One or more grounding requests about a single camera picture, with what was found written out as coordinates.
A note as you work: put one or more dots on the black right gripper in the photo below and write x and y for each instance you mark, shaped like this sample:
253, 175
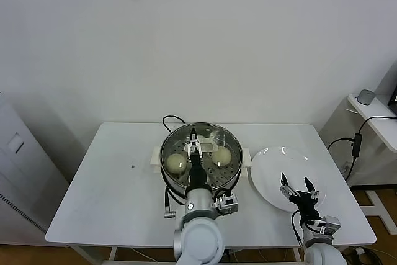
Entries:
305, 204

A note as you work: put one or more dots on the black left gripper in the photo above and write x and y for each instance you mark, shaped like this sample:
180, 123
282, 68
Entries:
196, 172

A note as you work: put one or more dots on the glass pot lid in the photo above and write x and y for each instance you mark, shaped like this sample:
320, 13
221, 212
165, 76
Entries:
217, 136

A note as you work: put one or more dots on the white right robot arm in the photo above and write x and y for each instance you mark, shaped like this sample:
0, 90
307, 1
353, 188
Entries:
319, 249

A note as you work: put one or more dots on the perforated steel steamer basket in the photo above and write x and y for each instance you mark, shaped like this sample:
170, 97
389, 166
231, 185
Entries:
229, 181

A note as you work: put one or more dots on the white round plate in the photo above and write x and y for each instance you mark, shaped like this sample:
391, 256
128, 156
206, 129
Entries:
270, 172

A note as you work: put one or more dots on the white table leg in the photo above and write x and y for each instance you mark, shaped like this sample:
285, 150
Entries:
296, 254
113, 252

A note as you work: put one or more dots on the white floor stand base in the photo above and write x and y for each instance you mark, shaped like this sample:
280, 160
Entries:
376, 210

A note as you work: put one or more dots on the power strip under table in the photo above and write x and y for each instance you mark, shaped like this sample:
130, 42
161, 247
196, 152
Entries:
228, 252

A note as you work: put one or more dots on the white side desk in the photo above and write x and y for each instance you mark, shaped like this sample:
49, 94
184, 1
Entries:
381, 128

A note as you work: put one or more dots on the black monitor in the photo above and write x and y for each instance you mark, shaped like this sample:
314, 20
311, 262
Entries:
394, 97

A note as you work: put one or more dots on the grey white cabinet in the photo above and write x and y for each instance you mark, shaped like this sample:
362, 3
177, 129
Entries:
18, 165

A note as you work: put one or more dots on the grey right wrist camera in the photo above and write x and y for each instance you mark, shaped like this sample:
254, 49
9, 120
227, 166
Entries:
330, 224

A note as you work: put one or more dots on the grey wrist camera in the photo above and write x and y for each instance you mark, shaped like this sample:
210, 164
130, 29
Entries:
330, 224
228, 204

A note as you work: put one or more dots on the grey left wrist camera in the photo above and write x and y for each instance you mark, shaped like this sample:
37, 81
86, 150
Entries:
228, 204

